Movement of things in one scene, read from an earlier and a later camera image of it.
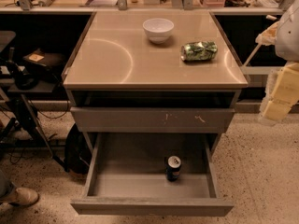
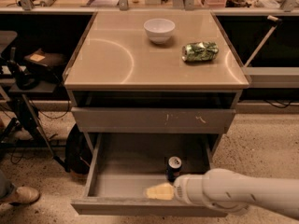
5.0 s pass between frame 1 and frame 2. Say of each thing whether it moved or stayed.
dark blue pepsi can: stayed
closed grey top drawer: stayed
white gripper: moved
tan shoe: stayed
